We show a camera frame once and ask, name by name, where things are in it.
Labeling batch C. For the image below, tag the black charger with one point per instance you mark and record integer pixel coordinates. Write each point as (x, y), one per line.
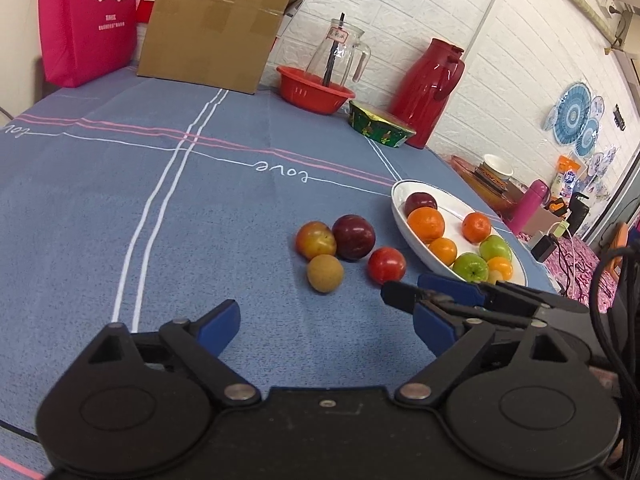
(543, 247)

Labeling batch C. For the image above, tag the white cup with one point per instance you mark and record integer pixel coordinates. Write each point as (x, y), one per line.
(497, 166)

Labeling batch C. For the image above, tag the orange snack packet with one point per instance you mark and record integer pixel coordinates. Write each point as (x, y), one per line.
(569, 175)

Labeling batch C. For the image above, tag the black stick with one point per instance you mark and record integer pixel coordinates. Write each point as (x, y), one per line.
(332, 55)

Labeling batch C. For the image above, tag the purple floral cloth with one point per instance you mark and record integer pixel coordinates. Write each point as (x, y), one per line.
(575, 270)

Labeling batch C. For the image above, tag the blue striped tablecloth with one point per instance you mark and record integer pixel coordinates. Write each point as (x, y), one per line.
(100, 185)

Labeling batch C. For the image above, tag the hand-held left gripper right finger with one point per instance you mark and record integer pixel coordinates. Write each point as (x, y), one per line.
(432, 329)

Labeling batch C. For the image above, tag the small orange mandarin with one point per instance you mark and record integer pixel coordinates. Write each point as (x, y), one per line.
(501, 266)
(443, 251)

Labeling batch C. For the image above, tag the glass pitcher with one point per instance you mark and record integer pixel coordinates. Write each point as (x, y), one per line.
(345, 52)

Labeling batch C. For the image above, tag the large orange mandarin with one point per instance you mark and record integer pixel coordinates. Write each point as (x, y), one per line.
(476, 227)
(426, 223)

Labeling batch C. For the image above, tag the small blue patterned wall plate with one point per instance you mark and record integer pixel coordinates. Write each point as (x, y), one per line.
(597, 107)

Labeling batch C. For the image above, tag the pink thermos bottle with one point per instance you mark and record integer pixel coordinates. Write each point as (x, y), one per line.
(527, 205)

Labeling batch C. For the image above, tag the medium blue patterned wall plate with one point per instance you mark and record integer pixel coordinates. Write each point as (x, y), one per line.
(586, 137)

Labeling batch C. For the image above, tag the red tomato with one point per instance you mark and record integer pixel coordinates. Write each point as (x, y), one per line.
(386, 265)

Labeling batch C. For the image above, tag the red plastic basin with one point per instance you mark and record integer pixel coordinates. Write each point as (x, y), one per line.
(312, 95)

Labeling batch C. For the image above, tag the black pump bottle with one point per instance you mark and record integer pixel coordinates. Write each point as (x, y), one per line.
(579, 212)

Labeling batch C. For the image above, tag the dark red plum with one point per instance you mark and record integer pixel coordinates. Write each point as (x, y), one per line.
(420, 203)
(353, 236)

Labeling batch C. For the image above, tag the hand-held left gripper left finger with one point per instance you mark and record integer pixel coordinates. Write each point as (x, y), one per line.
(220, 325)

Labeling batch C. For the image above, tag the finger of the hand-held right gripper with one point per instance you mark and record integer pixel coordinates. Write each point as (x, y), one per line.
(400, 296)
(450, 289)

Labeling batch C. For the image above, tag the white plate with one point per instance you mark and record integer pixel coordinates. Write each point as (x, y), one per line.
(425, 260)

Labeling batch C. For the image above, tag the large blue patterned wall plate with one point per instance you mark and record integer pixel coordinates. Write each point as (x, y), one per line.
(572, 112)

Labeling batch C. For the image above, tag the green foil bowl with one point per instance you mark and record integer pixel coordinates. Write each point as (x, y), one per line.
(380, 127)

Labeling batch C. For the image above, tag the brown wooden tray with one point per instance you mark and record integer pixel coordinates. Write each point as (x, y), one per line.
(475, 187)

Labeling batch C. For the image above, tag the pink tote bag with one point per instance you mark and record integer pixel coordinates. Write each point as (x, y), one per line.
(85, 20)

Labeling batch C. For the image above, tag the red thermos jug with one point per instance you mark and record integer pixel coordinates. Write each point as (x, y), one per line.
(425, 95)

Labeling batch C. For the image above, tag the brown round fruit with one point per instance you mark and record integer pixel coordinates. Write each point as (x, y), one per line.
(325, 273)

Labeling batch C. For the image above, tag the cardboard box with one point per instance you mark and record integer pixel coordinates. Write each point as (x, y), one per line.
(210, 25)

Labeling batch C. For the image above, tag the green jujube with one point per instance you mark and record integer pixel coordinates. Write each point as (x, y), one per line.
(470, 266)
(495, 247)

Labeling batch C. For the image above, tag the beige small box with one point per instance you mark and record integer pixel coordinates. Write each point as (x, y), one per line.
(542, 219)

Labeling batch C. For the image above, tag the yellow red plum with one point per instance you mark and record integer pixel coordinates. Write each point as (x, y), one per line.
(315, 240)

